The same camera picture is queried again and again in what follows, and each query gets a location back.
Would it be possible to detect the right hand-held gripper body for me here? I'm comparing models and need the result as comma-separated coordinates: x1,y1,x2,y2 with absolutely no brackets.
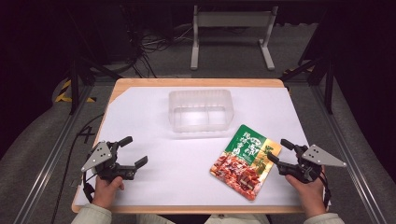
276,144,347,185

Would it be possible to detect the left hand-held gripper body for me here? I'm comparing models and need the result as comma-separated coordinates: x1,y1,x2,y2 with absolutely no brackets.
81,140,138,182

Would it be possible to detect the person's left hand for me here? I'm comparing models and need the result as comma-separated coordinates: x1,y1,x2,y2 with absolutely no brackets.
92,175,125,210

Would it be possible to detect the person's right hand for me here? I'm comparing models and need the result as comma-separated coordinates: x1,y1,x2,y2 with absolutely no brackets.
284,169,328,219

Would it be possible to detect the green and red snack packet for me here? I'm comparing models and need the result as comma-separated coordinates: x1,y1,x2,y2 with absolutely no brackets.
209,124,283,202

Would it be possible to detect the white paper sheet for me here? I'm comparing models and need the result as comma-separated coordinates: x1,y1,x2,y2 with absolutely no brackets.
74,86,312,207

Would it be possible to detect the black metal stand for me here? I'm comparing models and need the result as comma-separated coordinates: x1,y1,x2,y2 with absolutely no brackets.
279,8,338,115
65,8,123,116

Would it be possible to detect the yellow and black striped tape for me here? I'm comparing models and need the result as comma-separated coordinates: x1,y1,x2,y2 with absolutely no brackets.
54,78,96,104

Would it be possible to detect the clear plastic container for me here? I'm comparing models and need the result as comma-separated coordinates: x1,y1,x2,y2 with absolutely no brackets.
167,89,235,133

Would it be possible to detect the white metal stand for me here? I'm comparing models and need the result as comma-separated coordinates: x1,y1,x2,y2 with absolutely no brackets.
190,5,279,71

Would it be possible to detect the left hand-held gripper cable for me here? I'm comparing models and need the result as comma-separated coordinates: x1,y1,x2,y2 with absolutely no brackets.
81,171,96,203

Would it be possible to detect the hand-held gripper cable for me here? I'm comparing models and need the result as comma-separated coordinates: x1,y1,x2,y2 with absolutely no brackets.
81,171,96,203
319,170,332,210

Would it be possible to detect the right hand-held gripper cable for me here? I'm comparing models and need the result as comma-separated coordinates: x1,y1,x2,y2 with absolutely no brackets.
319,170,332,210

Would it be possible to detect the long black floor cable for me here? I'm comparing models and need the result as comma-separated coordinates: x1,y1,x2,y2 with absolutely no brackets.
49,113,106,224

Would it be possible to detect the aluminium rail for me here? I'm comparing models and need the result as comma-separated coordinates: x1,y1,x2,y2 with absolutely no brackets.
311,83,389,224
12,83,94,224

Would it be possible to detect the bundle of black cables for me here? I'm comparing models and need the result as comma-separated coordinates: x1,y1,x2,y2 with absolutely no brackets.
120,6,194,78

